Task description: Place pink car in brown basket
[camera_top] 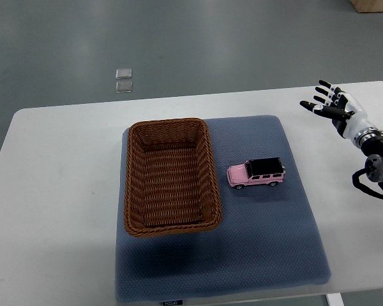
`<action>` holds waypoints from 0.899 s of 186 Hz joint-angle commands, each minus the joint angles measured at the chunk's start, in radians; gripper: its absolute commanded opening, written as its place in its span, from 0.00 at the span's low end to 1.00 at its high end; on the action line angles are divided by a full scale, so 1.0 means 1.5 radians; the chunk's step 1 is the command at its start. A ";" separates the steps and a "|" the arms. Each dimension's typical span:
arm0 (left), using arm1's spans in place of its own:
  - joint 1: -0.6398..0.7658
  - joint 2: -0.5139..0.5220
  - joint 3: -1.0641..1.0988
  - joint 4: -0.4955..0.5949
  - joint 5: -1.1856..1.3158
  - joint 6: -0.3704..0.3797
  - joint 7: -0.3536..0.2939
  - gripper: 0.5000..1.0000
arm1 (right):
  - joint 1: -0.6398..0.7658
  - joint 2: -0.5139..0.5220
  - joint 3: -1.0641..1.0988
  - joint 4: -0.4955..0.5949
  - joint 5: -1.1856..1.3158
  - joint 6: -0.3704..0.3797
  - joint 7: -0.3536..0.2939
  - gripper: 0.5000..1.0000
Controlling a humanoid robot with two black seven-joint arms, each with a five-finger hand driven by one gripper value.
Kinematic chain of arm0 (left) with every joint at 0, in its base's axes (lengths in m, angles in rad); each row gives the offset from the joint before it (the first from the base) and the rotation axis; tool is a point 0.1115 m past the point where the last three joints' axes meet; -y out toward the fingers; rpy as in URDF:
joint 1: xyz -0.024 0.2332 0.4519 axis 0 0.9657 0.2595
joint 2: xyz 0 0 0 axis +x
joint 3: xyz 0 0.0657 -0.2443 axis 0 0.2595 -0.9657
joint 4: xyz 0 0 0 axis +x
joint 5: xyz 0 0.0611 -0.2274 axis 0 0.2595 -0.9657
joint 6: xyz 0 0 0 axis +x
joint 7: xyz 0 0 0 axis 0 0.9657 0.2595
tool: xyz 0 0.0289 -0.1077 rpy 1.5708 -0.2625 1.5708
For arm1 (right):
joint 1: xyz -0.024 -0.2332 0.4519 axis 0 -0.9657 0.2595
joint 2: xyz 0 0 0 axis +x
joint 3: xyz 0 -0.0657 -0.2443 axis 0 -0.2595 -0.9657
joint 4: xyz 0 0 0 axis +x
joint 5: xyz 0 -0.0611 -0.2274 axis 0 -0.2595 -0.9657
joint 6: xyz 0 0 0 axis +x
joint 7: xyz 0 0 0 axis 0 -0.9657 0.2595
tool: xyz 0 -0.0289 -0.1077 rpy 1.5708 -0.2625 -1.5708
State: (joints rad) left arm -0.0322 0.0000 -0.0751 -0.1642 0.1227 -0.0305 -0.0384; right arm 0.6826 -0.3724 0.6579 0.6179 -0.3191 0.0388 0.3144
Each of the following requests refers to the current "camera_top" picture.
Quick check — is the black cable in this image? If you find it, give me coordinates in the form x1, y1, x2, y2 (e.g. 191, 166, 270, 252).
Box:
352, 110, 383, 201

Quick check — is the floor metal plate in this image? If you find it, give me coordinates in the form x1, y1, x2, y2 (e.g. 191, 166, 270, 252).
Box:
116, 68, 132, 80
116, 81, 133, 93

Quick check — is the upper floor metal plate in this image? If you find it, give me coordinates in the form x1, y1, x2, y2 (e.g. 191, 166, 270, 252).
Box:
116, 68, 132, 80

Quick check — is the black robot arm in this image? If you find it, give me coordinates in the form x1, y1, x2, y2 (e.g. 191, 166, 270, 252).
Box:
361, 136, 383, 200

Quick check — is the lower floor metal plate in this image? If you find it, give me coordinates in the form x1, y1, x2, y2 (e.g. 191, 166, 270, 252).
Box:
116, 81, 133, 93

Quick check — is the blue grey cloth mat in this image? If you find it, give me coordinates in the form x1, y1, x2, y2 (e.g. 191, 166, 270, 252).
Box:
116, 115, 331, 303

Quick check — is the white table leg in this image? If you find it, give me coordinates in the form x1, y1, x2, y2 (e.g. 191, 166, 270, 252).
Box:
326, 293, 344, 306

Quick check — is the brown wicker basket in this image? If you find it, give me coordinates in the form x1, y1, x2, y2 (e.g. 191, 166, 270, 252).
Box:
123, 118, 222, 237

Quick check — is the cardboard box corner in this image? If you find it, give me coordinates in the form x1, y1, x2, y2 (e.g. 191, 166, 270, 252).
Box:
350, 0, 383, 13

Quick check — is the pink toy car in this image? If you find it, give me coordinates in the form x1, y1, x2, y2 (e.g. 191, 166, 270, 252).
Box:
227, 157, 286, 189

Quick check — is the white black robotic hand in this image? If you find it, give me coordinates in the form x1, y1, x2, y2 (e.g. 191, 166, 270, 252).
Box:
299, 80, 380, 149

